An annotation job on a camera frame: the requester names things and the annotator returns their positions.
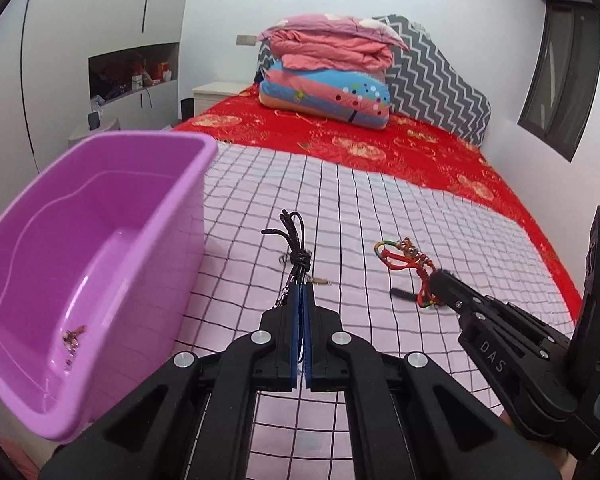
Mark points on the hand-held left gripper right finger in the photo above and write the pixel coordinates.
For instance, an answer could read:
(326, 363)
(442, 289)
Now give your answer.
(310, 320)

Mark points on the dark framed window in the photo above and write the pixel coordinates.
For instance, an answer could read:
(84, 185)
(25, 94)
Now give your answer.
(555, 75)

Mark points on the white round side table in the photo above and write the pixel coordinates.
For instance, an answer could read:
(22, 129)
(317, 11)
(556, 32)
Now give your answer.
(105, 127)

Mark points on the purple plastic basin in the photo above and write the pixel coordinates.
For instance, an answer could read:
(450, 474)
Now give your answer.
(130, 210)

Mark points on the red patterned bed sheet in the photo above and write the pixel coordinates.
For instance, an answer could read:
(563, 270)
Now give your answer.
(380, 135)

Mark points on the striped dotted folded quilt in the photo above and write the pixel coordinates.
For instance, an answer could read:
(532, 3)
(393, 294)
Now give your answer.
(330, 95)

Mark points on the wall socket plate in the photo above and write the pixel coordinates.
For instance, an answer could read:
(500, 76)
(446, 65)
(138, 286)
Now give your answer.
(246, 40)

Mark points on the checked white sheet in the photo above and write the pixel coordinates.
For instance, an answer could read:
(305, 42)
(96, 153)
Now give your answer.
(380, 200)

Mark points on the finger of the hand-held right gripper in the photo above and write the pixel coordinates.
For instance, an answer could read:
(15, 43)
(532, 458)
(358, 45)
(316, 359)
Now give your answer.
(450, 287)

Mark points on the white wardrobe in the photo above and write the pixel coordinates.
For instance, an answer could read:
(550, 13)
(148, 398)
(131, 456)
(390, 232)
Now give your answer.
(65, 20)

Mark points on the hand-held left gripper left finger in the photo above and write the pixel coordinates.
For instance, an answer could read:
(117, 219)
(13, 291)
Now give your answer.
(294, 320)

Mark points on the pink folded quilt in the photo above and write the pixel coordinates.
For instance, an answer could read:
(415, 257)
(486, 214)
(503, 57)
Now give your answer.
(330, 42)

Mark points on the small black speaker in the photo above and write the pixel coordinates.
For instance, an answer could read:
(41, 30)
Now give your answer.
(186, 110)

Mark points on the white nightstand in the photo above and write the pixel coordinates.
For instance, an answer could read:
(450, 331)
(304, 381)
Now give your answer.
(215, 92)

